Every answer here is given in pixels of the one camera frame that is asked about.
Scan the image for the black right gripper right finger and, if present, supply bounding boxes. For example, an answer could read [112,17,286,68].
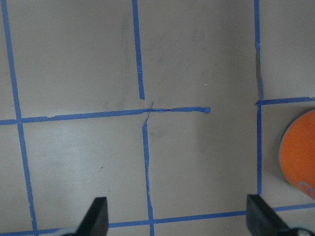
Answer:
[246,194,295,236]

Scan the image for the orange cylindrical bin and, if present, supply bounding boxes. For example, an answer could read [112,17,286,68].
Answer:
[279,110,315,199]

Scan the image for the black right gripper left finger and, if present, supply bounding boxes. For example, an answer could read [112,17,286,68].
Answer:
[75,197,109,236]

